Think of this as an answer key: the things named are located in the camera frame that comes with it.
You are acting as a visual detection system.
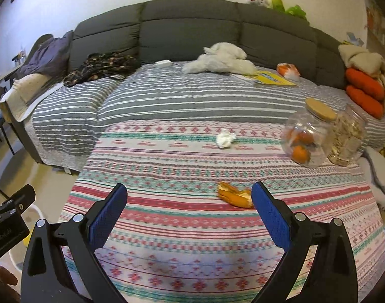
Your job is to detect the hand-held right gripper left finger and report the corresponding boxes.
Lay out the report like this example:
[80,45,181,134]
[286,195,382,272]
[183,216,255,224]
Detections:
[21,183,128,303]

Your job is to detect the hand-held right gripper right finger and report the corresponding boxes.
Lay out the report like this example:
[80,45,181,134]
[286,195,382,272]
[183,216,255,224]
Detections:
[251,181,359,303]

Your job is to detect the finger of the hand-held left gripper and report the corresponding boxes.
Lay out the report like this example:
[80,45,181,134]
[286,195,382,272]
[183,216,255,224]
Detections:
[0,184,36,224]

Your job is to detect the orange peel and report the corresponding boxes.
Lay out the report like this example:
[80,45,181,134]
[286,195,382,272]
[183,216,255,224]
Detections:
[218,181,254,209]

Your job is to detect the person's left hand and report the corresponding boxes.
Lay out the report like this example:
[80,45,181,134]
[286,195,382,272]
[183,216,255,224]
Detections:
[0,264,19,288]

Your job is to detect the tangerine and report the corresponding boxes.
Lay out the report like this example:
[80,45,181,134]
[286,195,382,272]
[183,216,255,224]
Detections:
[292,145,310,165]
[298,131,315,145]

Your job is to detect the clear jar with wooden lid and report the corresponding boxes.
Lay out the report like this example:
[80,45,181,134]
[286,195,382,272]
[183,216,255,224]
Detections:
[281,98,338,168]

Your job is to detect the crumpled white tissue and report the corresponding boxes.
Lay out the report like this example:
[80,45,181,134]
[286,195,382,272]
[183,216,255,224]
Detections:
[216,130,237,149]

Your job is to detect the pink and teal patterned blanket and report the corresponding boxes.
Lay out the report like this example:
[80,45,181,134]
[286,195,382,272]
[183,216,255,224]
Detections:
[58,118,385,303]

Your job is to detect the beige quilted cover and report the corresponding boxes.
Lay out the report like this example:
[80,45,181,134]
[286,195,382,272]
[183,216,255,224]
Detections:
[0,72,67,123]

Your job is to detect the clear jar with beige contents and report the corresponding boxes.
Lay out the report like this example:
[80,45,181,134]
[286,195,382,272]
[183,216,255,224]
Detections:
[327,104,368,166]

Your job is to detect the white pillow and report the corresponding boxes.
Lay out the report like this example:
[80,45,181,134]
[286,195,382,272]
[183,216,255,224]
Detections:
[360,147,385,215]

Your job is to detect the grey striped quilt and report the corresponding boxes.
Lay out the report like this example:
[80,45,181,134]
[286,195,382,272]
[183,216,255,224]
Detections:
[23,60,385,171]

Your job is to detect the yellow book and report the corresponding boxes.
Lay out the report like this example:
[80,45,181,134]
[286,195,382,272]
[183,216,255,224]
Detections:
[230,69,299,87]

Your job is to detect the orange and white packet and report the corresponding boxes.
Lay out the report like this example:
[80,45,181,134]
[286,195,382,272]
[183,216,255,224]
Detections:
[277,63,300,81]

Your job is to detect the purple jacket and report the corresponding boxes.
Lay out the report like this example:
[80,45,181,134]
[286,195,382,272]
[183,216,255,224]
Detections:
[17,32,74,79]

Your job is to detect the dark plaid shirt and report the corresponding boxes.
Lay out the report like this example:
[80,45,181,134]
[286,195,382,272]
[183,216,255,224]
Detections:
[64,52,141,88]

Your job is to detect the beige plush toy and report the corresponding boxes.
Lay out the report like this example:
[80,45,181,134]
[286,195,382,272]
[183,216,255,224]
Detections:
[338,44,385,83]

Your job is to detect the dark grey sofa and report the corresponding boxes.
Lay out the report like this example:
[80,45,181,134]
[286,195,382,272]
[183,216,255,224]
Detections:
[0,0,385,165]

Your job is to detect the wall stickers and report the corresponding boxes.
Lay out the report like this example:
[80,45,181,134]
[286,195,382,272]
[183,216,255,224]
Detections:
[347,32,367,48]

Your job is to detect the wall poster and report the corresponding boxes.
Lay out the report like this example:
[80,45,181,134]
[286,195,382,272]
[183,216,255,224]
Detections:
[366,0,385,49]

